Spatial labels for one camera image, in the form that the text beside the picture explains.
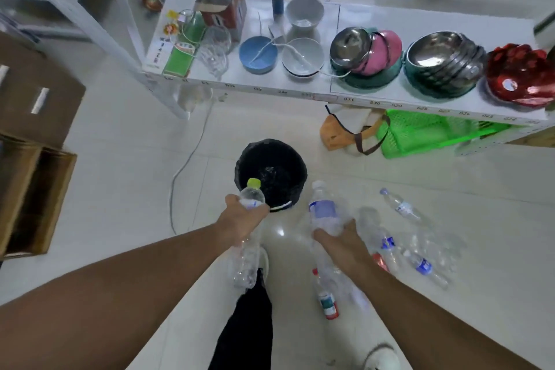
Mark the person's left hand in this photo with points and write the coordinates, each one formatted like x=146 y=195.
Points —
x=236 y=222

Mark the person's right hand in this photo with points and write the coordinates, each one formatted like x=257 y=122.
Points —
x=342 y=248

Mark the green-capped clear bottle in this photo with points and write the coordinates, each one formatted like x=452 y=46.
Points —
x=251 y=198

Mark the crushed red label plastic bottle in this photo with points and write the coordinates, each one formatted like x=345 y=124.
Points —
x=380 y=261

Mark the red cap plastic bottle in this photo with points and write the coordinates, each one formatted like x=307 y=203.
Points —
x=327 y=300

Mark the black trash bin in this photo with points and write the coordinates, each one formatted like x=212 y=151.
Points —
x=277 y=166

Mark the white label plastic bottle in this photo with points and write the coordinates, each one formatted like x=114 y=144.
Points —
x=403 y=207

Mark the crushed clear plastic bottle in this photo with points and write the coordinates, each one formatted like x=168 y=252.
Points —
x=442 y=248

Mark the person's right forearm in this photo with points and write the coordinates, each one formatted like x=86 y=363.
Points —
x=433 y=330

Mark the person's left forearm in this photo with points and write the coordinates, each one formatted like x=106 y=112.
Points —
x=108 y=304

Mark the person's left white shoe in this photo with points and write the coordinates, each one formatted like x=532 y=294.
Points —
x=263 y=261

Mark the person's white shoe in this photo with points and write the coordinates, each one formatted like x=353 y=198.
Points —
x=379 y=359
x=263 y=261

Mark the person's left leg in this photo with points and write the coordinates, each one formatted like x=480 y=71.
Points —
x=243 y=330

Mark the person's right white shoe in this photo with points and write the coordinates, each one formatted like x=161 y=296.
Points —
x=379 y=359

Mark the blue bottle green cap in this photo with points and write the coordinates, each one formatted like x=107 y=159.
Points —
x=277 y=3

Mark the green plastic basket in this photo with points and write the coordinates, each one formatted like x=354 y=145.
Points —
x=412 y=135

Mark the clear glass cup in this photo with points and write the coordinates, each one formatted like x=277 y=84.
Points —
x=212 y=62
x=217 y=38

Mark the blue bowl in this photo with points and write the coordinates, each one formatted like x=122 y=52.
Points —
x=260 y=57

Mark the green white carton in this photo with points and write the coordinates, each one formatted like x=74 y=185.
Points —
x=180 y=62

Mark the white bowl dark rim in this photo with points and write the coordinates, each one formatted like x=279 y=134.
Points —
x=303 y=55

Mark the single steel bowl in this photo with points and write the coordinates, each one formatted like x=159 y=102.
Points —
x=349 y=46

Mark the pink bowl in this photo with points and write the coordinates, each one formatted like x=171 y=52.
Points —
x=388 y=51

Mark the red white carton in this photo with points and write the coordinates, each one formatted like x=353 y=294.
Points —
x=236 y=10

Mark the stack of steel bowls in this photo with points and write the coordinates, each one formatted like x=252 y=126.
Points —
x=438 y=51

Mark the plain white bowl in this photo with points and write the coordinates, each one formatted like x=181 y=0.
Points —
x=305 y=12

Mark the printed cardboard box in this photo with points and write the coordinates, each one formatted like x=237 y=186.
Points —
x=537 y=137

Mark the white metal shelf numbered edge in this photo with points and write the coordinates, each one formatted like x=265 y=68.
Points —
x=377 y=18

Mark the dark brown taped box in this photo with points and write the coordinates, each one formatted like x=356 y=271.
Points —
x=21 y=122

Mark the red glossy bowl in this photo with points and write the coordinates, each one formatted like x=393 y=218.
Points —
x=520 y=75

